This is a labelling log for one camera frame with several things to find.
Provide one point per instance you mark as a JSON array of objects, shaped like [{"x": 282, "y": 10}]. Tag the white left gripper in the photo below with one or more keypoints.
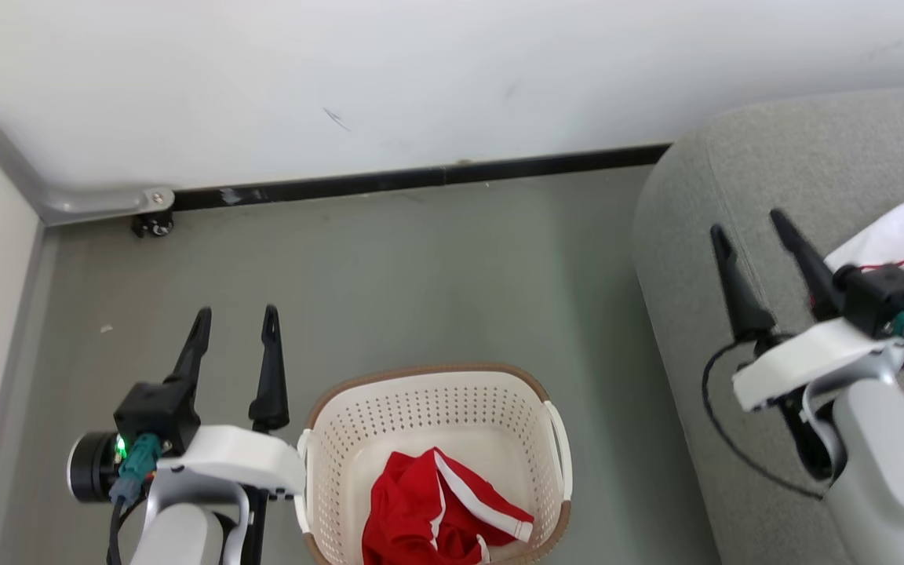
[{"x": 240, "y": 459}]

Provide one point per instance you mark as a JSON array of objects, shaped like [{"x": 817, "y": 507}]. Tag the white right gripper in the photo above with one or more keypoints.
[{"x": 805, "y": 361}]

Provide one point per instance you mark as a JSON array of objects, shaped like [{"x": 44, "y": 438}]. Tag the red shorts with white stripe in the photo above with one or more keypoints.
[{"x": 405, "y": 510}]

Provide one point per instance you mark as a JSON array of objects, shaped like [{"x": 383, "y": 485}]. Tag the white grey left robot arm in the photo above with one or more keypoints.
[{"x": 177, "y": 537}]

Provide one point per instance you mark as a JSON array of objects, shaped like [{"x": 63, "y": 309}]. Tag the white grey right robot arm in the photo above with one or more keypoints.
[{"x": 891, "y": 471}]

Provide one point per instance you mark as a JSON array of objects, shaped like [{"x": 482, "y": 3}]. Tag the grey fabric sofa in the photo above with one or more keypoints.
[{"x": 703, "y": 196}]

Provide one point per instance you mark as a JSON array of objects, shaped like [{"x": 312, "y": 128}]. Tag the small black caster wheel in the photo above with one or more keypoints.
[{"x": 154, "y": 225}]

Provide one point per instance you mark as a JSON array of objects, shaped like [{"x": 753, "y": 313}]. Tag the cream perforated laundry basket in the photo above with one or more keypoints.
[{"x": 421, "y": 408}]

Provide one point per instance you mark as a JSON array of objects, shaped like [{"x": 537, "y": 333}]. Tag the black baseboard strip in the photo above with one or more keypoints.
[{"x": 421, "y": 176}]

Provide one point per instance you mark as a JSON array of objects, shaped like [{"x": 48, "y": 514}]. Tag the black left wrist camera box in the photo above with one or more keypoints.
[{"x": 158, "y": 412}]

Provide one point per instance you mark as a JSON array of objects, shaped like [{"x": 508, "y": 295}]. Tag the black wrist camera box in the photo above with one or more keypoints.
[
  {"x": 158, "y": 412},
  {"x": 880, "y": 298}
]

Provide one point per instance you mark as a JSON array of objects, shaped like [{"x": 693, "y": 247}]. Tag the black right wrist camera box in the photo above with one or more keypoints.
[{"x": 880, "y": 298}]

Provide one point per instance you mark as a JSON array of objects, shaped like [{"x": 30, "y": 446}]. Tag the grey metal corner bracket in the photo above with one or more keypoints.
[{"x": 99, "y": 202}]

